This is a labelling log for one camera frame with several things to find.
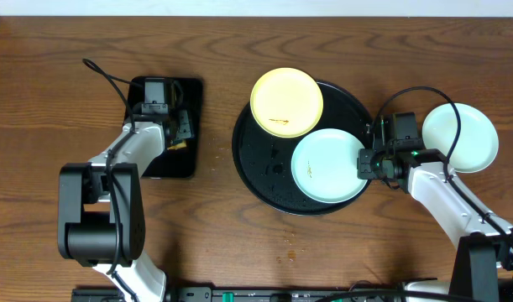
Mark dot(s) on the light blue plate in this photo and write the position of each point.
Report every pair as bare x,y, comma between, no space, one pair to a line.
324,166
478,142

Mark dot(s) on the light blue plate front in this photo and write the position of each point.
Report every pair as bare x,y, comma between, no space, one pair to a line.
478,142

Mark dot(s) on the black rectangular tray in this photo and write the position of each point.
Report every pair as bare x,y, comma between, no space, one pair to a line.
172,163

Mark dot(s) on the black round tray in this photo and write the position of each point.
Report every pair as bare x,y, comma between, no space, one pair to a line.
263,161

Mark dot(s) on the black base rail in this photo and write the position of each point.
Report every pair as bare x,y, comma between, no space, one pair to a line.
205,294

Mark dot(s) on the green yellow sponge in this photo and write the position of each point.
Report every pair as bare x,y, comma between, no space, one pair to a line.
177,145

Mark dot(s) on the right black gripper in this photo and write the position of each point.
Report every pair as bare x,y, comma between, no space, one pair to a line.
363,171

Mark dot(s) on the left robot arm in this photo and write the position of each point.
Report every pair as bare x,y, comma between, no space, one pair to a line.
101,221

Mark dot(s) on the yellow plate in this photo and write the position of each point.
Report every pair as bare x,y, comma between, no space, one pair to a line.
286,102

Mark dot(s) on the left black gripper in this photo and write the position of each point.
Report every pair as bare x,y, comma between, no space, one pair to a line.
185,126

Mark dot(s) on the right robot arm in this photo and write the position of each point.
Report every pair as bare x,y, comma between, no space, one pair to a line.
483,267

